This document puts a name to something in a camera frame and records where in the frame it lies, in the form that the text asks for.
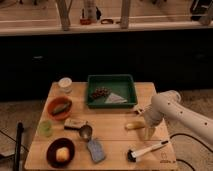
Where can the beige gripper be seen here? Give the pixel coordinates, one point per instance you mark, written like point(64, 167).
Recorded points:
point(146, 133)

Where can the yellow banana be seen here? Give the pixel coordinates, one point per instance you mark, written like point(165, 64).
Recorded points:
point(134, 125)

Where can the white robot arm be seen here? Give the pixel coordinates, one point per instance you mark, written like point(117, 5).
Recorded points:
point(168, 104)

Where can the metal cup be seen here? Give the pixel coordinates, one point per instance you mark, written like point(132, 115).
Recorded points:
point(85, 132)

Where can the white cup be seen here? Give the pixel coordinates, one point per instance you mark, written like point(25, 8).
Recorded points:
point(65, 84)

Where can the small green cup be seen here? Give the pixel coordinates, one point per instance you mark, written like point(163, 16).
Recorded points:
point(45, 128)

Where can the grey cloth in tray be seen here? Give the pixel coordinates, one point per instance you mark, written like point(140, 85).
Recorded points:
point(115, 98)

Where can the blue sponge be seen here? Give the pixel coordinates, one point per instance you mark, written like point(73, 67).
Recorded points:
point(96, 150)

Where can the green plastic tray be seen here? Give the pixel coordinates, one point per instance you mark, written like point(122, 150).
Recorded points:
point(121, 84)

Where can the dark grape bunch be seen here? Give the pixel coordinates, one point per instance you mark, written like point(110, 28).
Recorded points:
point(100, 92)

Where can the brown sponge block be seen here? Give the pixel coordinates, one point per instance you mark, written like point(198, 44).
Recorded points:
point(74, 124)

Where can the wooden table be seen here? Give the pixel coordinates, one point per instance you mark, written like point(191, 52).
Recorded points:
point(108, 128)

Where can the green pickle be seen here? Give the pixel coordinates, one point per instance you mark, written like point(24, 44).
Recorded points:
point(61, 108)

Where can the yellow round fruit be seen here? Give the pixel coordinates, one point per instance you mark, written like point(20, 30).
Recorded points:
point(62, 154)

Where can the orange bowl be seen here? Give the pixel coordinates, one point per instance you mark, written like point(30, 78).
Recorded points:
point(55, 102)

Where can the dark brown plate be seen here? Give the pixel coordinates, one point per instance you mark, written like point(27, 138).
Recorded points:
point(51, 152)

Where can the black pole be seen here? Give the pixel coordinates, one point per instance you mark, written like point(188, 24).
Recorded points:
point(18, 146)

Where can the small wooden handled tool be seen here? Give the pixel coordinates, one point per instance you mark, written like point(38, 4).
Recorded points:
point(139, 110)

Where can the white handled dish brush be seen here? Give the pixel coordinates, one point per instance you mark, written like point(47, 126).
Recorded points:
point(132, 156)

